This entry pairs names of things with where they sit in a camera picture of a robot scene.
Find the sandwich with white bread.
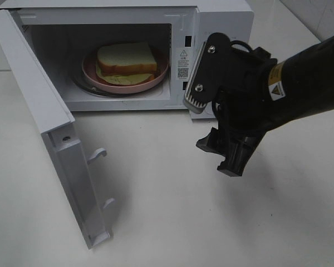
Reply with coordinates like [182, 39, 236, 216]
[96, 42, 157, 76]

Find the white microwave oven body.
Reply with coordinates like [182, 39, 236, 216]
[0, 1, 254, 114]

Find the pink round plate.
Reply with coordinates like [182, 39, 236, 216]
[81, 47, 169, 95]

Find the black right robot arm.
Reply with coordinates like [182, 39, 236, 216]
[192, 33, 334, 176]

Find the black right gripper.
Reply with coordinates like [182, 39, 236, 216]
[196, 46, 277, 177]

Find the white microwave door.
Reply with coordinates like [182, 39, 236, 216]
[0, 9, 113, 249]

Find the glass microwave turntable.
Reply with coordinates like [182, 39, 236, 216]
[71, 52, 169, 96]

